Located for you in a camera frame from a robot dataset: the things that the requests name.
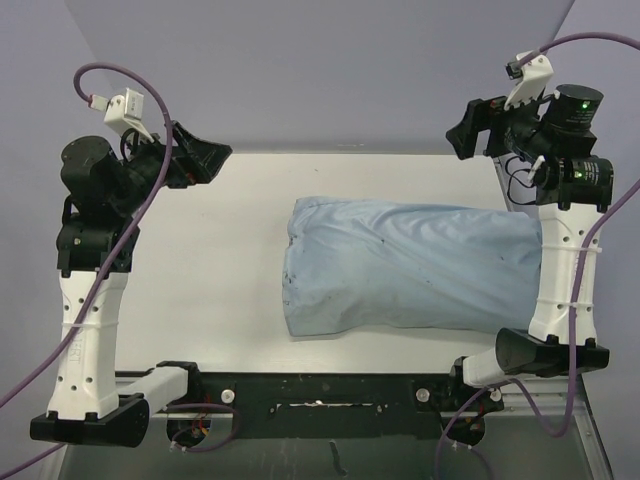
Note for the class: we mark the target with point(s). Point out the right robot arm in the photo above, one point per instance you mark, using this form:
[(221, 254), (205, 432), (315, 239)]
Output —
[(574, 190)]

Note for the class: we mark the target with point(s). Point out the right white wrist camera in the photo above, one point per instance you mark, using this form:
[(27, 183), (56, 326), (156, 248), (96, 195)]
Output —
[(532, 71)]

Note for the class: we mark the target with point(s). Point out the light blue pillowcase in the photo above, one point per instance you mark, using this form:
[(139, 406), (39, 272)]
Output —
[(361, 263)]

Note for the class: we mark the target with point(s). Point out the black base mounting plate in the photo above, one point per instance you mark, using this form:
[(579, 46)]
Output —
[(329, 406)]

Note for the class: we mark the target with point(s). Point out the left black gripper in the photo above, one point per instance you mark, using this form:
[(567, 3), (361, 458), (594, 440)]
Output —
[(194, 161)]

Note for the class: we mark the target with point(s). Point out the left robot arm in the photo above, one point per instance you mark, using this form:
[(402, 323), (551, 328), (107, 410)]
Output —
[(95, 256)]

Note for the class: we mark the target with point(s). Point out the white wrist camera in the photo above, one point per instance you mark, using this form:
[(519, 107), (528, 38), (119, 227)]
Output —
[(123, 112), (532, 71)]

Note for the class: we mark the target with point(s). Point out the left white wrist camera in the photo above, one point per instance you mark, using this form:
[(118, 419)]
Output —
[(123, 112)]

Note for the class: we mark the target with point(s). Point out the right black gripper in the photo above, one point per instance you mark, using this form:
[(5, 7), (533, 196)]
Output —
[(483, 114)]

